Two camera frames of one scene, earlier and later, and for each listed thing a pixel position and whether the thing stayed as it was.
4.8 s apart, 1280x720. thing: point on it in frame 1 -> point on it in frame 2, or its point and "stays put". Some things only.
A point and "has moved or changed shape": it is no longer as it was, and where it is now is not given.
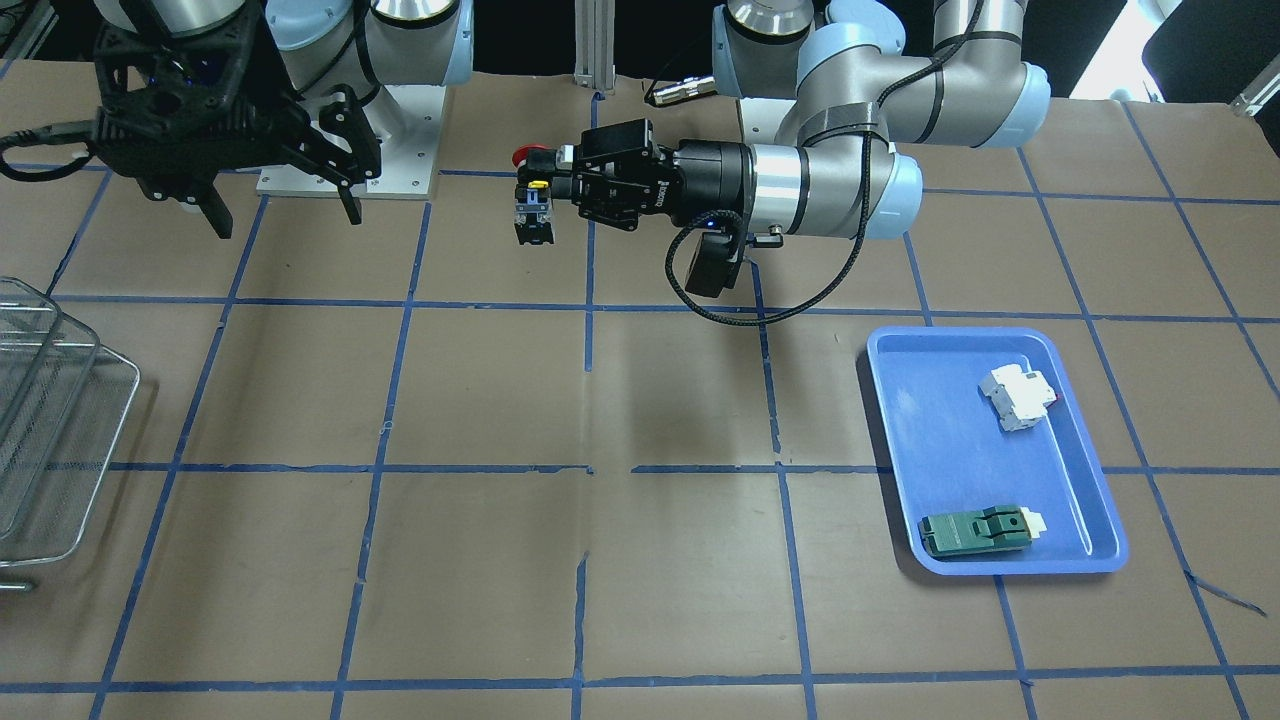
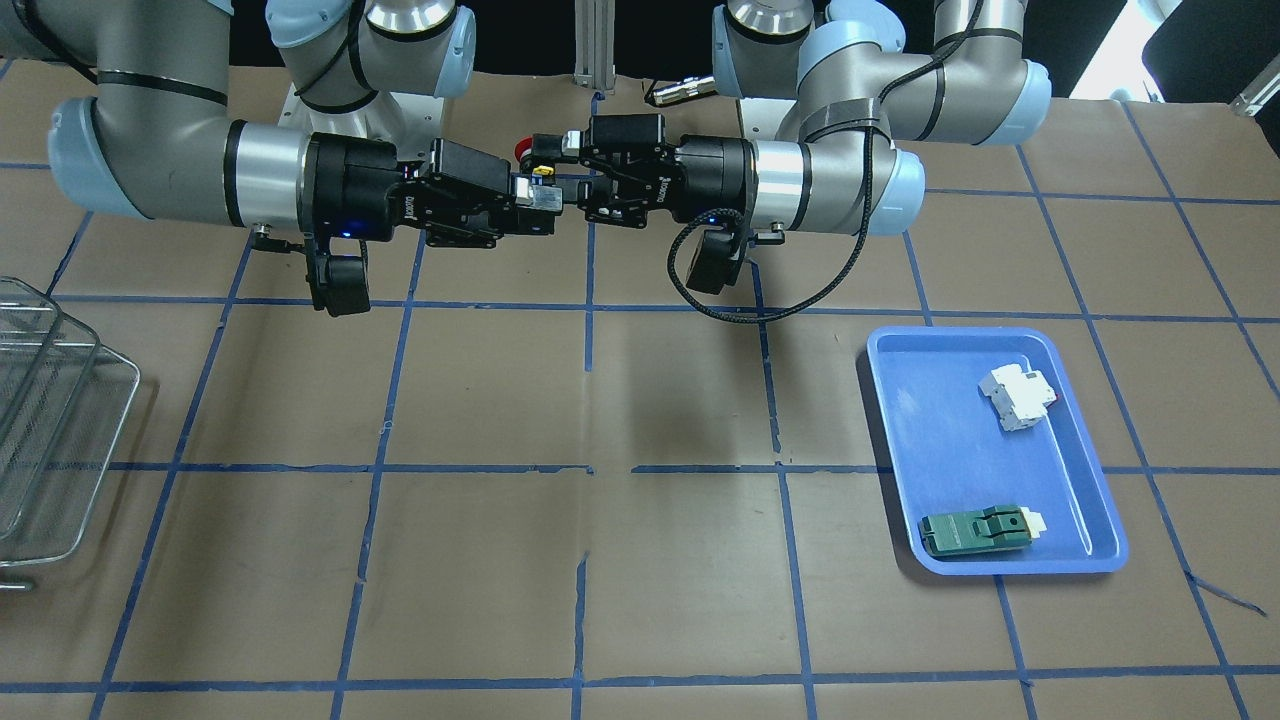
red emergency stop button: x=536 y=166 has moved or changed shape
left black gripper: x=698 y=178 stays put
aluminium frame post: x=594 y=44 stays put
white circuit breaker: x=1018 y=398 stays put
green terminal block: x=991 y=528 stays put
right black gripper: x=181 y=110 -> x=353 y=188
